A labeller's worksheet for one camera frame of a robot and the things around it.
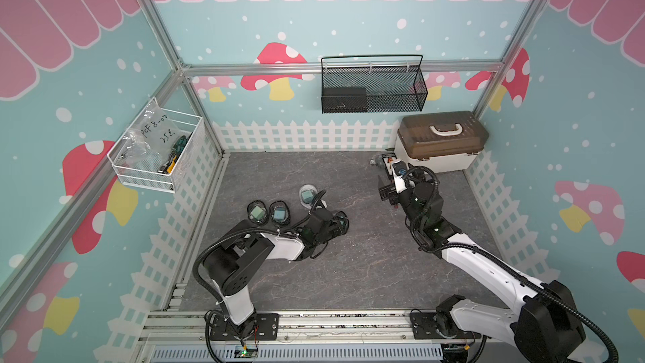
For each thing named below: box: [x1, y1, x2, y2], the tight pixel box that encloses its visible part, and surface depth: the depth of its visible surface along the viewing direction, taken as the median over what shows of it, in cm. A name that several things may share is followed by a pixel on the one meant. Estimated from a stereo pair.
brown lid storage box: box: [394, 110, 490, 174], surface depth 102 cm
